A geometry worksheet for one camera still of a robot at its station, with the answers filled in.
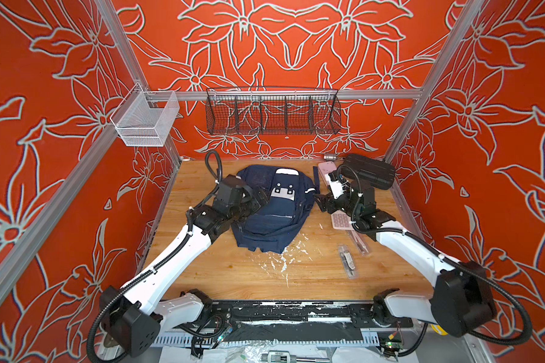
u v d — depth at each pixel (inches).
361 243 34.7
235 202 21.7
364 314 28.7
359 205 24.5
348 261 32.8
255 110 39.5
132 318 14.5
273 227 34.8
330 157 46.2
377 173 41.6
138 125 34.5
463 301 15.8
